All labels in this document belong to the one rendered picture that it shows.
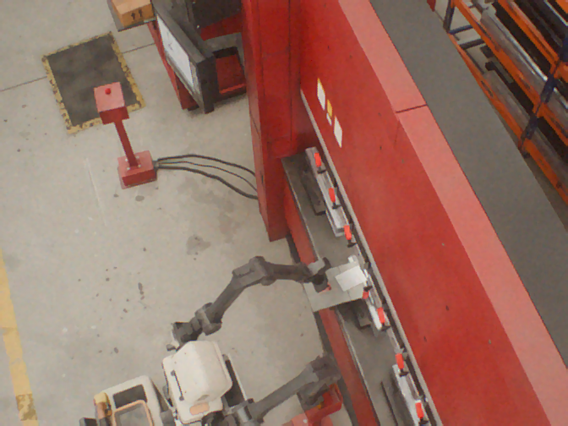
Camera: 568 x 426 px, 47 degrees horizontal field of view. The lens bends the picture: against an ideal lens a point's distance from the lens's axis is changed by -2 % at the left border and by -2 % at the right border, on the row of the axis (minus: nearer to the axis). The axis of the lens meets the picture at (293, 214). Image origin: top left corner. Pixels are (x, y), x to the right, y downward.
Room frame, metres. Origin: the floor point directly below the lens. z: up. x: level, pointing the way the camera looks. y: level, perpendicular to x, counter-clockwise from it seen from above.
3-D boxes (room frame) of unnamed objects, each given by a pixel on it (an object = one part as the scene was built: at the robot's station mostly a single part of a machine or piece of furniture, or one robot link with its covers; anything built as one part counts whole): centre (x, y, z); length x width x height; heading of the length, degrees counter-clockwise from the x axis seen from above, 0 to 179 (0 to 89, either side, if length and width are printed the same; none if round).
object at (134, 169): (2.65, 1.08, 0.41); 0.25 x 0.20 x 0.83; 106
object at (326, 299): (1.30, -0.18, 1.00); 0.26 x 0.18 x 0.01; 106
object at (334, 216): (1.87, -0.17, 0.92); 0.50 x 0.06 x 0.10; 16
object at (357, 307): (1.29, -0.28, 0.89); 0.30 x 0.05 x 0.03; 16
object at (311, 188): (1.90, -0.10, 0.89); 0.30 x 0.05 x 0.03; 16
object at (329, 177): (1.75, -0.20, 1.26); 0.15 x 0.09 x 0.17; 16
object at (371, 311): (1.29, -0.34, 0.92); 0.39 x 0.06 x 0.10; 16
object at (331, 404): (0.88, -0.09, 0.75); 0.20 x 0.16 x 0.18; 23
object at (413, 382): (0.79, -0.48, 1.26); 0.15 x 0.09 x 0.17; 16
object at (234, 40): (2.51, 0.30, 1.18); 0.40 x 0.24 x 0.07; 16
